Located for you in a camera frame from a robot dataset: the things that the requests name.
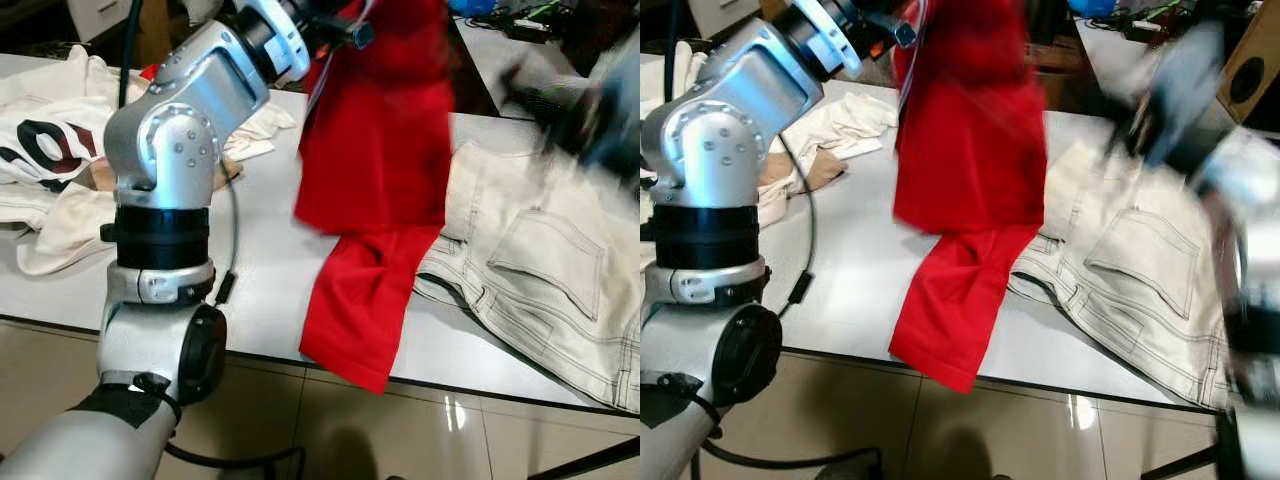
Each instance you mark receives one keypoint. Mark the pale grey right wrist camera mount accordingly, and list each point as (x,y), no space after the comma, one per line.
(1205,55)

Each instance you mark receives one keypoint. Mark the red polo shirt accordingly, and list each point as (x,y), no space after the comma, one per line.
(370,150)
(960,150)

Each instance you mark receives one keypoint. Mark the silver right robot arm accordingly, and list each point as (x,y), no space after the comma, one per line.
(1255,200)

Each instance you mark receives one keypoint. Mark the beige trousers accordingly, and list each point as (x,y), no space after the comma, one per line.
(540,260)
(1130,260)

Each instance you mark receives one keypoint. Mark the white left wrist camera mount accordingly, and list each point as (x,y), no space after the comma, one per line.
(285,35)
(830,40)

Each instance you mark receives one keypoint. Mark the brown wooden speaker box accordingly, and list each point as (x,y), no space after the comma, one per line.
(1250,75)

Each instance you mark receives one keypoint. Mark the cream garment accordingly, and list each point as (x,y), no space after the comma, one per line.
(60,235)
(665,80)

